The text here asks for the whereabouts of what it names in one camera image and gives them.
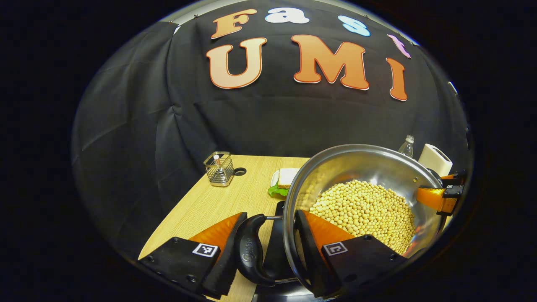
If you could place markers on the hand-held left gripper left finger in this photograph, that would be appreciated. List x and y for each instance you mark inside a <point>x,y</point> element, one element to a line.
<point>233,256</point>

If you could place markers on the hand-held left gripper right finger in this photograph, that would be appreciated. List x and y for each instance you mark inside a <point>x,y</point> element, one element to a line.
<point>306,251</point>

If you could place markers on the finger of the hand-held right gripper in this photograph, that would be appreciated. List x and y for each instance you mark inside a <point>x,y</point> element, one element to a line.
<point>434,198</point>
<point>455,175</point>

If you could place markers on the black induction cooktop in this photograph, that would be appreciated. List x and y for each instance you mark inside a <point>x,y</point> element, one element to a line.
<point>275,247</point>

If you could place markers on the pile of yellow soybeans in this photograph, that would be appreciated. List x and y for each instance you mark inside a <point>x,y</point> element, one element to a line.
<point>361,209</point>

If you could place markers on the white toaster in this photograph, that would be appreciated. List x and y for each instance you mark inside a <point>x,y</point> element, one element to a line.
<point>436,161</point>

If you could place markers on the clear plastic water bottle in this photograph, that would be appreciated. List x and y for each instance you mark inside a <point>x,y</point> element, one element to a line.
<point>406,147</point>

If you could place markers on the sandwich on white plate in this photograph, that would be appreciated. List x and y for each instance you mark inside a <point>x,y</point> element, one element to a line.
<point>285,180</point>

